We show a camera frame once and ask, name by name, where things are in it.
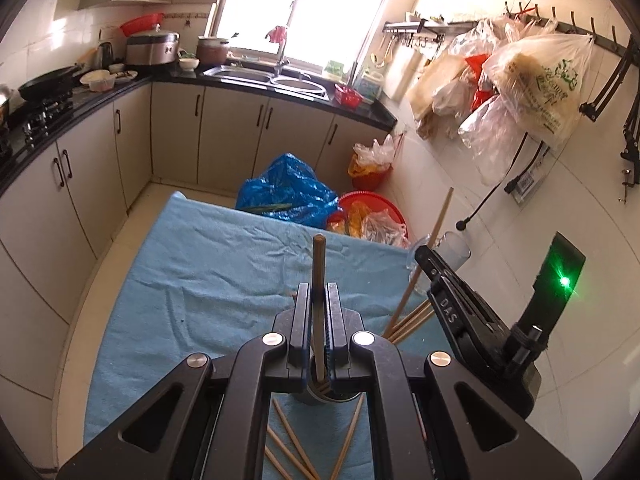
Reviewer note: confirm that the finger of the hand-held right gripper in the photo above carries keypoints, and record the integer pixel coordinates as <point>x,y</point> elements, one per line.
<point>460,310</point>

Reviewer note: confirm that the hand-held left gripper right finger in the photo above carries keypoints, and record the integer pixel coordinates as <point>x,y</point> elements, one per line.
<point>336,320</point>

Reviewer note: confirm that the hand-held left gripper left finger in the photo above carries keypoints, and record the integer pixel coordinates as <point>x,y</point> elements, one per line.
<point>300,320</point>

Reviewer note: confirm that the bunch of wooden chopsticks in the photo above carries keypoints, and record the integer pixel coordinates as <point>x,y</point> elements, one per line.
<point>410,322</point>

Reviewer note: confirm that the single brown chopstick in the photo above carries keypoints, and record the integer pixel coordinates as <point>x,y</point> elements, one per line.
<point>319,270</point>
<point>442,215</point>

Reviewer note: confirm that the dark grey utensil holder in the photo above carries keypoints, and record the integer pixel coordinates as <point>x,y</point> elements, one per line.
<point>345,398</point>

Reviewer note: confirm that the clear glass mug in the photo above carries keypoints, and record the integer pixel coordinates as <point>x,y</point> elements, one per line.
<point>457,252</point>

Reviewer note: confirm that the blue fleece table cloth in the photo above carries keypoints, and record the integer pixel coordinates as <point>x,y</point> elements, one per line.
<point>200,285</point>

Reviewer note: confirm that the large red basin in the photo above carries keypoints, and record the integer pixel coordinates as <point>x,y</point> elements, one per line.
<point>370,202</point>

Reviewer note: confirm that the blue plastic bag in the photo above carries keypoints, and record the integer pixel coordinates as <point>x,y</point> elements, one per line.
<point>285,185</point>

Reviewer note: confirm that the red trash bin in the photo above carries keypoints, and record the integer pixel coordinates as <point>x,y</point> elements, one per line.
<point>370,177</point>

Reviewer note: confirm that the cream lower kitchen cabinets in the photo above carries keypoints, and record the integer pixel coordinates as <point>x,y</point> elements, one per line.
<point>225,135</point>

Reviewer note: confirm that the black kitchen countertop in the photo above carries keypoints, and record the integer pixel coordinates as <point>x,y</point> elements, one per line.
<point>350,110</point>

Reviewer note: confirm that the small red basket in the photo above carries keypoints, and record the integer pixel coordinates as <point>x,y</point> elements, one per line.
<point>349,97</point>

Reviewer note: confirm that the bunch of hanging plastic bags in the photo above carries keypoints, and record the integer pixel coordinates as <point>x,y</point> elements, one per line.
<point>540,85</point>

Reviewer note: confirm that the small green box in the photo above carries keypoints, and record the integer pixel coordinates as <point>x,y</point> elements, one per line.
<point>335,69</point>

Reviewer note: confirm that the steel double sink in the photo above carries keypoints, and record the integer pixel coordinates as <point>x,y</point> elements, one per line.
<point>235,74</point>

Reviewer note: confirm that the steel faucet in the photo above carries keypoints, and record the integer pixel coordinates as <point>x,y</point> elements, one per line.
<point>281,60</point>

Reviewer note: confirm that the brown clay pot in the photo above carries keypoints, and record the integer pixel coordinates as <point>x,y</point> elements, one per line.
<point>212,52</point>

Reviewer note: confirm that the pink cloth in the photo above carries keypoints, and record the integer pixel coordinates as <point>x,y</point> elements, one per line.
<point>277,34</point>

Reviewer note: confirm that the silver rice cooker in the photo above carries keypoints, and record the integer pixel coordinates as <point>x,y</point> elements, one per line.
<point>150,50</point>

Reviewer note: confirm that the kitchen window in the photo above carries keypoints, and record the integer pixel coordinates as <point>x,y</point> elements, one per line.
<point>260,5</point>

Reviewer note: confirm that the black gas stove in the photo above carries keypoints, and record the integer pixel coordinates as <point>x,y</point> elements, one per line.
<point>45,115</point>

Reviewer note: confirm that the electric kettle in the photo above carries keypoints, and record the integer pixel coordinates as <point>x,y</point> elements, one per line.
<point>104,55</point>

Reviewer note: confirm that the red plastic colander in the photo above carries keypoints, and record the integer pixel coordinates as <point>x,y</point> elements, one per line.
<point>142,24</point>

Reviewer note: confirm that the black wok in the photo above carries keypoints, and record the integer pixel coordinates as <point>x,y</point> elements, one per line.
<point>47,85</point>

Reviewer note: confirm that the white wall label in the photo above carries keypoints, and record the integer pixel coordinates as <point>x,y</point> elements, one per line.
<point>527,185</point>

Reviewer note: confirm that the steel wall rack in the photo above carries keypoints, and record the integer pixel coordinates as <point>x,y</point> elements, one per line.
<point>415,27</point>

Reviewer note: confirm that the black wall hook rail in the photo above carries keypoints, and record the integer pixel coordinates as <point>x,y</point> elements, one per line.
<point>600,40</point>

